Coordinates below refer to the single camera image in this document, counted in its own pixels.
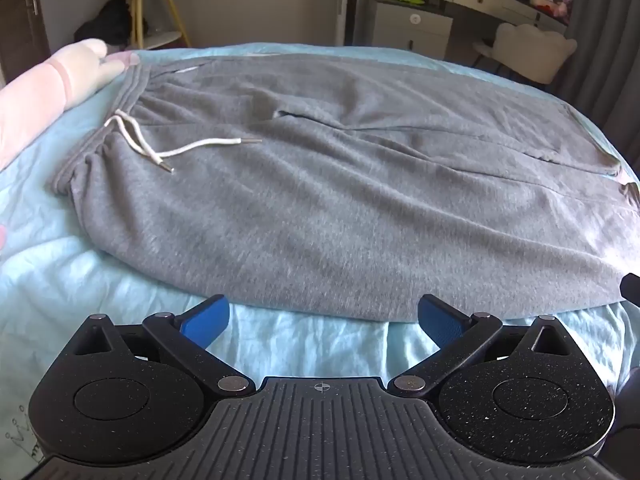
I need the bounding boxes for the white cushioned chair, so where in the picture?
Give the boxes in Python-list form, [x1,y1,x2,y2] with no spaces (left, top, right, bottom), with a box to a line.
[472,22,578,83]

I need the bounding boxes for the light blue printed bed sheet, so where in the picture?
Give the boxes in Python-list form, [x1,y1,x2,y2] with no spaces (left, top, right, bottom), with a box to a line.
[0,42,640,461]

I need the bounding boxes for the grey and white cabinet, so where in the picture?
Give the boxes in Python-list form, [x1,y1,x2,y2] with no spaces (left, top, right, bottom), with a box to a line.
[367,0,453,58]

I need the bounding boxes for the brown door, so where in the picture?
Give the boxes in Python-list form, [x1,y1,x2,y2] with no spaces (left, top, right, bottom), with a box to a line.
[0,0,51,86]

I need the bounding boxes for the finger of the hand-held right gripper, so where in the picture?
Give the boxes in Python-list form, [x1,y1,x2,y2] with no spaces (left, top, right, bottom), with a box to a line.
[619,272,640,306]

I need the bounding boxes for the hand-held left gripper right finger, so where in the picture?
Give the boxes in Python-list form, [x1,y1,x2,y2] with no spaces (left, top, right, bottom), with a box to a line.
[387,294,568,395]

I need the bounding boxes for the dark cloth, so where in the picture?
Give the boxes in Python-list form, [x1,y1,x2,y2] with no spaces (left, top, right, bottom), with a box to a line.
[75,0,148,46]

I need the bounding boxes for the grey drawstring pants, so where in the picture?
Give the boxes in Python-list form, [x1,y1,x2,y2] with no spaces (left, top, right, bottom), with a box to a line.
[49,52,640,323]

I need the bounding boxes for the round side table yellow legs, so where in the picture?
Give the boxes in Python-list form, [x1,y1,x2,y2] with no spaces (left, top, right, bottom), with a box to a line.
[107,0,193,51]

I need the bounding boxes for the grey curtain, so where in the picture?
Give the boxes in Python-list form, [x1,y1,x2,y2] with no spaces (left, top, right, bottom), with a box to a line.
[550,0,640,151]

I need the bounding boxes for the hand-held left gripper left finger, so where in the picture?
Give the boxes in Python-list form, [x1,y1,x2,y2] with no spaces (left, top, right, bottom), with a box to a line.
[70,294,257,395]

